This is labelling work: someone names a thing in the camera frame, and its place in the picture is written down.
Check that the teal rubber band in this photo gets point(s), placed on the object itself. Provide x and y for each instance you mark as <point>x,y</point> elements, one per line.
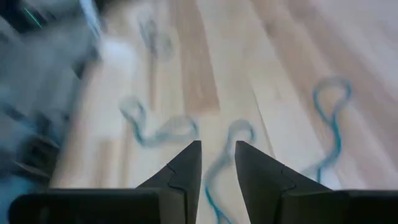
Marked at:
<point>335,133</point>
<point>146,141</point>
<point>228,152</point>
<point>152,40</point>

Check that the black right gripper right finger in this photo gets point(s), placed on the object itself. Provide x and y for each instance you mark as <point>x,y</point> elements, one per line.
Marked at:
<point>311,208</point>

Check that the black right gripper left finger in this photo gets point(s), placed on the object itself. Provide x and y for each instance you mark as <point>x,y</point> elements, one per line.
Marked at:
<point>109,208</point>

